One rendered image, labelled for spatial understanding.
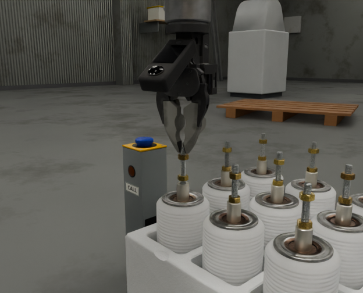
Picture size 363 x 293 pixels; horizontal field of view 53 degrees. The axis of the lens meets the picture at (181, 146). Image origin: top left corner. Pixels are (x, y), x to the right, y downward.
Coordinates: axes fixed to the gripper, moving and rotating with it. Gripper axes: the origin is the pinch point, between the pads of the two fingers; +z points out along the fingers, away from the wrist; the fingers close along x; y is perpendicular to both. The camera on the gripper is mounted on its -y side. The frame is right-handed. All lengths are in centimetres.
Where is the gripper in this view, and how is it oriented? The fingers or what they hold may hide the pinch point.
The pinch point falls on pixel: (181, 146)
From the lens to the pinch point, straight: 62.0
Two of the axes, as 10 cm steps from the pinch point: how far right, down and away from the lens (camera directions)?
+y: 4.5, -2.0, 8.7
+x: -8.9, -1.0, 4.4
